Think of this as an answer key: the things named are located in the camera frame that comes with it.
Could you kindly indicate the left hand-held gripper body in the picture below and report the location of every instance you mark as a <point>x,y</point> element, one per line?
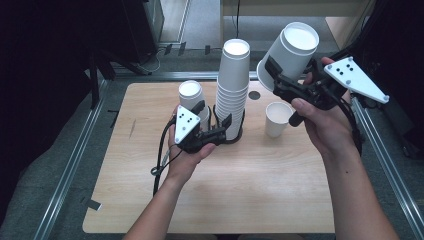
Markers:
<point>185,123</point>

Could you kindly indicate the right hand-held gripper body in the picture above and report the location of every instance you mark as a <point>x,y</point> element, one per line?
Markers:
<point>353,78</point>

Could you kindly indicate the black double cup holder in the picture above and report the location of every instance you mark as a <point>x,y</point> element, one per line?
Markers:
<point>237,136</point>

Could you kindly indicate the white paper cup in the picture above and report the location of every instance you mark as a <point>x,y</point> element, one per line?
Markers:
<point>290,56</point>
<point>278,116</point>

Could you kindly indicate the tall stack of white cups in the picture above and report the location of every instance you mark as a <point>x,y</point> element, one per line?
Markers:
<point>233,76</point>

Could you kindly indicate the person's left hand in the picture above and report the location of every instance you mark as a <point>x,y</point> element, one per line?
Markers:
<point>181,165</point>

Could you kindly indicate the person's right hand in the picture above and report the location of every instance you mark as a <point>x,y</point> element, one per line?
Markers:
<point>328,130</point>

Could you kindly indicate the short stack of white cups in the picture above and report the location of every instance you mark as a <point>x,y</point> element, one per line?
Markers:
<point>190,95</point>

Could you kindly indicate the black tripod stand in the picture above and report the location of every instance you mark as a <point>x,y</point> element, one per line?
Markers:
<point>346,51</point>

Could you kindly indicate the black round table grommet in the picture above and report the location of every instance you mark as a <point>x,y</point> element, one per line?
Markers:
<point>254,95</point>

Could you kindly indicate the light wooden furniture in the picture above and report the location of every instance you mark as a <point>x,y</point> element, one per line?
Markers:
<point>340,30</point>

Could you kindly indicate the black floor tape mark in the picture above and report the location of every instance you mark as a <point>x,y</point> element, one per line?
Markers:
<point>115,118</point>

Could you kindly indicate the black cabinet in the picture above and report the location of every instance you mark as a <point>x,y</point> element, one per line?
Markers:
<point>140,30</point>

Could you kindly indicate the black metal stand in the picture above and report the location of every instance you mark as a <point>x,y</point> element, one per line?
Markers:
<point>95,83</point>

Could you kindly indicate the grey tape piece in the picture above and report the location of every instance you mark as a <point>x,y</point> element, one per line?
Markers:
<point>94,204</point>

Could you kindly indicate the dark curtain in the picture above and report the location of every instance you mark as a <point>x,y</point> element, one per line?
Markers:
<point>40,66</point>

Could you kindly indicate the aluminium frame rail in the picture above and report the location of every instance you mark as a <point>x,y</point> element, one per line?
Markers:
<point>390,173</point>
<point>76,156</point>
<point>150,75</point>

